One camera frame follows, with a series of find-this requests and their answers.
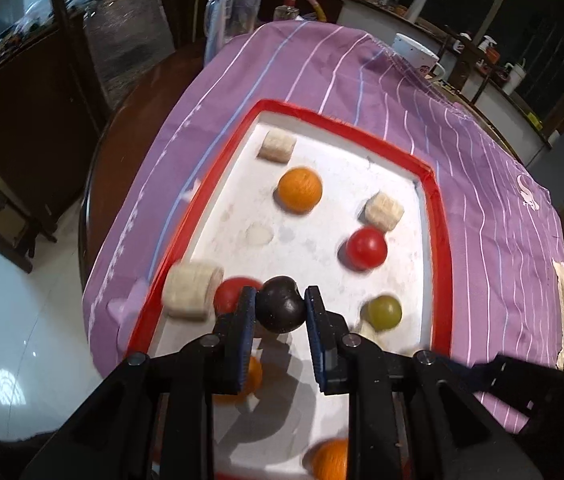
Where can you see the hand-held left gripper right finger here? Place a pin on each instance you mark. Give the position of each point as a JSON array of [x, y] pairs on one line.
[[314, 340]]

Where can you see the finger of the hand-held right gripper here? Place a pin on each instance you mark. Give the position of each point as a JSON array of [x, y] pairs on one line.
[[501, 382]]

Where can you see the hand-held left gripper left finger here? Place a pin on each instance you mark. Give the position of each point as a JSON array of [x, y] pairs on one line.
[[246, 345]]

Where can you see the orange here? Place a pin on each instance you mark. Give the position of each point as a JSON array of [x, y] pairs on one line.
[[255, 375], [332, 460], [300, 190]]

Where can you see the dark plum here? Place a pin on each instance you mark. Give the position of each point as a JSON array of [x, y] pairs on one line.
[[279, 307]]

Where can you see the red tomato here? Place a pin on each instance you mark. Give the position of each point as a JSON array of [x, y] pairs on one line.
[[366, 247], [229, 295]]

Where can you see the green grape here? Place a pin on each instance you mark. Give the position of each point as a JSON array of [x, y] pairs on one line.
[[384, 312]]

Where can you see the banana piece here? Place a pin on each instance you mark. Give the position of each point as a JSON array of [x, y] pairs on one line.
[[384, 211], [192, 290], [277, 145]]

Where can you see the white tray with red rim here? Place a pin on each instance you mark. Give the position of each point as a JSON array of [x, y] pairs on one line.
[[312, 250]]

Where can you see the purple striped tablecloth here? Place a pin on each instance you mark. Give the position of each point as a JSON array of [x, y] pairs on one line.
[[486, 185]]

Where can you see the dark wooden sideboard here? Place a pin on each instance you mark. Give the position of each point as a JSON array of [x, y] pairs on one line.
[[521, 125]]

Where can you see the white cup with straw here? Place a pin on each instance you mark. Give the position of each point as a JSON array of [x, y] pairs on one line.
[[515, 77]]

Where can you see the dark wooden cabinet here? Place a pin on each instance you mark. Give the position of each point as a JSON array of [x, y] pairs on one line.
[[22, 125]]

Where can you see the curved rattan chair back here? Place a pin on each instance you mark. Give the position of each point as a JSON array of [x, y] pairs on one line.
[[318, 10]]

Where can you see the clear plastic jug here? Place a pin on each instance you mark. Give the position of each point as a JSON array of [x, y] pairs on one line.
[[234, 15]]

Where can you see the clear glass bottle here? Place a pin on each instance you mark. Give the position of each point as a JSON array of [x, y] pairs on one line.
[[287, 7]]

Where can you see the white spray bottle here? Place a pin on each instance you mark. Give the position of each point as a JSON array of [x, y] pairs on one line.
[[489, 47]]

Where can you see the white paper roll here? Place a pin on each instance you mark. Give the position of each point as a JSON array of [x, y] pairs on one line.
[[417, 4]]

